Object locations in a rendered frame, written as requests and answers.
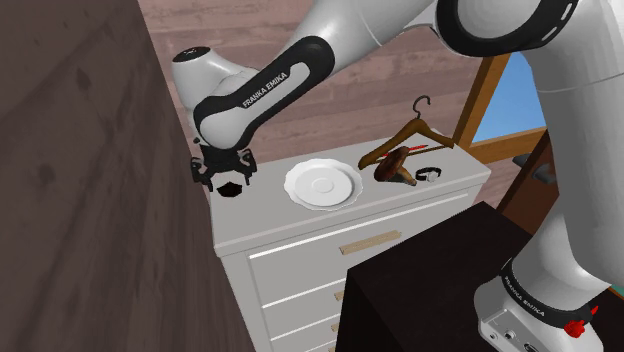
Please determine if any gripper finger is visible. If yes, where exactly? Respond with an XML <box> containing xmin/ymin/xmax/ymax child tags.
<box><xmin>235</xmin><ymin>147</ymin><xmax>259</xmax><ymax>187</ymax></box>
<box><xmin>189</xmin><ymin>155</ymin><xmax>216</xmax><ymax>193</ymax></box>

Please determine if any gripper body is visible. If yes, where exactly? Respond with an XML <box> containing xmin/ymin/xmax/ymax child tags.
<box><xmin>198</xmin><ymin>142</ymin><xmax>248</xmax><ymax>175</ymax></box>

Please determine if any small black object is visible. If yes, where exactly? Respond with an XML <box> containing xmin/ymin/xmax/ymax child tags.
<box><xmin>216</xmin><ymin>181</ymin><xmax>244</xmax><ymax>199</ymax></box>

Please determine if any white plate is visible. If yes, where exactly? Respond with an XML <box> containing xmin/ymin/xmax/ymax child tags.
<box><xmin>283</xmin><ymin>157</ymin><xmax>365</xmax><ymax>213</ymax></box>

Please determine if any white chest of drawers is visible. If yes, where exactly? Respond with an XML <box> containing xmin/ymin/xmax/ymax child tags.
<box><xmin>208</xmin><ymin>128</ymin><xmax>493</xmax><ymax>352</ymax></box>

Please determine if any brown mushroom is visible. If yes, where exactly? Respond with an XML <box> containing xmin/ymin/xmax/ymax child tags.
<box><xmin>373</xmin><ymin>145</ymin><xmax>419</xmax><ymax>188</ymax></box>

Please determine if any red and black pen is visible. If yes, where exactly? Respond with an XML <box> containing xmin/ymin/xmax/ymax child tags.
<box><xmin>382</xmin><ymin>143</ymin><xmax>449</xmax><ymax>159</ymax></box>

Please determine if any brown wooden clothes hanger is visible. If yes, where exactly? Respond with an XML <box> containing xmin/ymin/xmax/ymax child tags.
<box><xmin>357</xmin><ymin>95</ymin><xmax>456</xmax><ymax>171</ymax></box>

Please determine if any black wristwatch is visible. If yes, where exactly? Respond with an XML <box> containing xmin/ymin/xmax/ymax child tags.
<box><xmin>414</xmin><ymin>166</ymin><xmax>443</xmax><ymax>184</ymax></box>

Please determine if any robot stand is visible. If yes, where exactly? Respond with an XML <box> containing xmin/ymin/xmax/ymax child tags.
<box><xmin>335</xmin><ymin>200</ymin><xmax>624</xmax><ymax>352</ymax></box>

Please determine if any wooden framed window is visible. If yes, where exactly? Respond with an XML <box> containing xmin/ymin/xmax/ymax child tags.
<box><xmin>450</xmin><ymin>50</ymin><xmax>550</xmax><ymax>166</ymax></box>

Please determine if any dark brown door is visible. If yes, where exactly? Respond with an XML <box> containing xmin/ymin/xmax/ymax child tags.
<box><xmin>496</xmin><ymin>129</ymin><xmax>563</xmax><ymax>236</ymax></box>

